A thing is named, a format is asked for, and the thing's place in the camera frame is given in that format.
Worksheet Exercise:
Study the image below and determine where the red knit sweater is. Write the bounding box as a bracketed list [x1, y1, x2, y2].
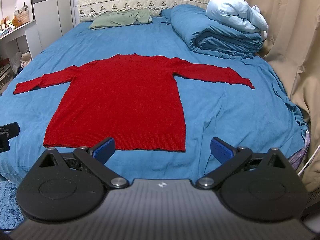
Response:
[14, 54, 251, 152]

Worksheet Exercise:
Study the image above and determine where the blue fluffy rug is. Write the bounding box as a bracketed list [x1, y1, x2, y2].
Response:
[0, 181, 24, 231]

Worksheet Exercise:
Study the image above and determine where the white desk shelf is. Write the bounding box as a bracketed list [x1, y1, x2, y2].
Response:
[1, 20, 42, 95]

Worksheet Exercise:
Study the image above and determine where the woven basket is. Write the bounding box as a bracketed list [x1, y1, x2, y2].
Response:
[16, 10, 30, 24]

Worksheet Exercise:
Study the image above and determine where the rolled blue duvet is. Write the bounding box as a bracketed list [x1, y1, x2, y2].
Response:
[160, 4, 263, 59]

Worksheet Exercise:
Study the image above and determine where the white wardrobe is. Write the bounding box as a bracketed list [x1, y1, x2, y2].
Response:
[31, 0, 74, 49]

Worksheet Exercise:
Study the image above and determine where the light blue blanket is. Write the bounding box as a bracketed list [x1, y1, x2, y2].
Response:
[206, 0, 268, 33]

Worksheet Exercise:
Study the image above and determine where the green pillow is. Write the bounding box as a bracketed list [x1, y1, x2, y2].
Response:
[89, 9, 152, 29]

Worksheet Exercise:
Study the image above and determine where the beige curtain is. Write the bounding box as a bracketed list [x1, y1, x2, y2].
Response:
[245, 0, 319, 191]

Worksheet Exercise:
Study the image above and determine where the white cable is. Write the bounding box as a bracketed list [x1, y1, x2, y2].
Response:
[297, 143, 320, 177]

